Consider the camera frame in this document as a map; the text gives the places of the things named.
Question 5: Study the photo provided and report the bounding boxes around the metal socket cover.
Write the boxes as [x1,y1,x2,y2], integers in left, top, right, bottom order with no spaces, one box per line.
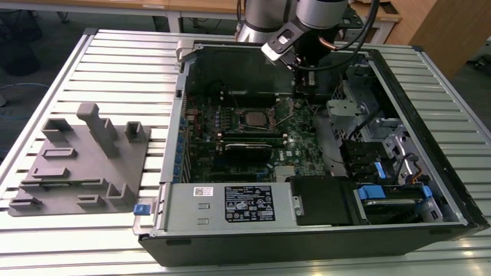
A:
[267,96,297,130]

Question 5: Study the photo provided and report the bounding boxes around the silver topped CPU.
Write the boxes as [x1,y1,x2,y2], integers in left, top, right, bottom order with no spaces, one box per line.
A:
[245,111,270,127]

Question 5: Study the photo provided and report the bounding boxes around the CPU socket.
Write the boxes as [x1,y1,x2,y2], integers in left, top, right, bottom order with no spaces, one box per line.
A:
[238,106,281,132]

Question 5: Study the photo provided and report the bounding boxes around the RAM slot black clips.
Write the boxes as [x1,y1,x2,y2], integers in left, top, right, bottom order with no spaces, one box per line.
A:
[222,131,290,138]

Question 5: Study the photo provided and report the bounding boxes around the RAM slot white clips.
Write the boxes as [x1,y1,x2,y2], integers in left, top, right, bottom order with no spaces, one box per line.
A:
[221,136,291,144]

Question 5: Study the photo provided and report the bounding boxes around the wooden desk white legs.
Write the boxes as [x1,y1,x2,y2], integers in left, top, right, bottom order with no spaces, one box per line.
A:
[337,0,404,44]
[0,0,247,34]

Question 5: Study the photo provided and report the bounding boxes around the green motherboard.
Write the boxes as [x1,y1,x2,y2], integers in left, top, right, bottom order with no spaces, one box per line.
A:
[183,93,335,184]

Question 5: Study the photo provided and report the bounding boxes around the wooden cabinet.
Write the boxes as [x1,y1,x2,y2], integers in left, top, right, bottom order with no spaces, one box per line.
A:
[383,0,491,83]

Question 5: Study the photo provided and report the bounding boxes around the black graphics card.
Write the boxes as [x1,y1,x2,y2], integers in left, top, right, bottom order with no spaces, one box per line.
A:
[223,141,275,169]

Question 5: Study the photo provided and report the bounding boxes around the silver chipset heat sink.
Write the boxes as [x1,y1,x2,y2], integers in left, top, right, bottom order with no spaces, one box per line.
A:
[275,165,298,177]

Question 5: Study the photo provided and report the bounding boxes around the hard disk in blue carrier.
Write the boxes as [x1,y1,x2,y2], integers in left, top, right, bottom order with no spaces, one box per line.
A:
[355,183,434,227]

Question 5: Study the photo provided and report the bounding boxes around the black air shroud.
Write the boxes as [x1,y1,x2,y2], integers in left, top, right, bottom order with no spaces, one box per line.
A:
[290,175,365,227]

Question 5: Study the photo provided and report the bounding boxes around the grey power supply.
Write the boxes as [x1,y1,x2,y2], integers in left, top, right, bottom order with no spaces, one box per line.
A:
[163,182,299,232]

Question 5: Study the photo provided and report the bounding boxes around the black PC case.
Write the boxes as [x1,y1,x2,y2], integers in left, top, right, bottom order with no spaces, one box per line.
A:
[133,39,491,268]

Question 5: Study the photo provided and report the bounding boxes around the grey parts rack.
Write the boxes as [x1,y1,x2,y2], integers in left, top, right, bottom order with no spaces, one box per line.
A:
[7,102,154,218]

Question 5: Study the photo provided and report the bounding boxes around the black office chair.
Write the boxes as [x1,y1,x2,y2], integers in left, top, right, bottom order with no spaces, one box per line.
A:
[0,16,45,77]

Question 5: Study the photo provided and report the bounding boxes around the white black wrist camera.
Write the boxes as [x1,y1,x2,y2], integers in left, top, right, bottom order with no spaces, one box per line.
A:
[261,27,303,71]

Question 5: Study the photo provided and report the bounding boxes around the silver metal bracket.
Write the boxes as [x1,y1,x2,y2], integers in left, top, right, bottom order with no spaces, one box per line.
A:
[326,98,367,118]

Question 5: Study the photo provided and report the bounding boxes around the black case cable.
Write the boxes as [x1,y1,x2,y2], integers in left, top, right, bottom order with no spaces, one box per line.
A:
[347,108,383,144]

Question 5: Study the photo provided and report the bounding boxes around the grey case handle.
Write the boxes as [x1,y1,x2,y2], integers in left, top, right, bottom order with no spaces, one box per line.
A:
[175,39,198,63]

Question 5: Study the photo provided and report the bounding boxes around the coloured wire bundle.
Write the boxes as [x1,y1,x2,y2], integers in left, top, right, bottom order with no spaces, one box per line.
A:
[405,168,429,186]

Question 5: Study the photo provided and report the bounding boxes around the blue floor cable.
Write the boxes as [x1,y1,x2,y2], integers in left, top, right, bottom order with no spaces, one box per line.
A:
[0,82,51,119]

